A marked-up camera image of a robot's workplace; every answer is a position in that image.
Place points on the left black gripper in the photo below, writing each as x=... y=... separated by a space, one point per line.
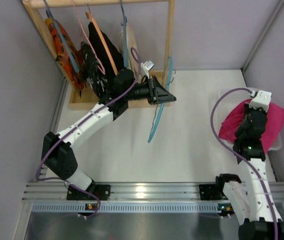
x=152 y=90

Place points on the light blue hanger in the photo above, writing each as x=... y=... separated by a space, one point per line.
x=160 y=107

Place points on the grey-blue hanger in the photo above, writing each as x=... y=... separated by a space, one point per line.
x=124 y=24

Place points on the pink trousers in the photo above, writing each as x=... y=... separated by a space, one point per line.
x=274 y=124

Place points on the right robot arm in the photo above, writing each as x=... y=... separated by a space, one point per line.
x=249 y=193

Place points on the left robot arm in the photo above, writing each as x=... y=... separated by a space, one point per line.
x=58 y=148

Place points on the black white patterned trousers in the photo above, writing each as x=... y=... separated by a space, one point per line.
x=95 y=78

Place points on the orange patterned trousers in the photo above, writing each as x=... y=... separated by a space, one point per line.
x=63 y=57

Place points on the orange wooden hanger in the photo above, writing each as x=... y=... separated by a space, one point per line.
x=91 y=18

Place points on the blue hanger far left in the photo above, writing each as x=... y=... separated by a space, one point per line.
x=72 y=59

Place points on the wooden clothes rack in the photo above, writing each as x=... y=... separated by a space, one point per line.
x=88 y=98

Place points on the white plastic basket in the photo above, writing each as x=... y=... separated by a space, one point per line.
x=227 y=105

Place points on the pink wire hanger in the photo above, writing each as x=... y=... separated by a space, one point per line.
x=100 y=65

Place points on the aluminium rail base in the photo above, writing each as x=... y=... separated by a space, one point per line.
x=123 y=197

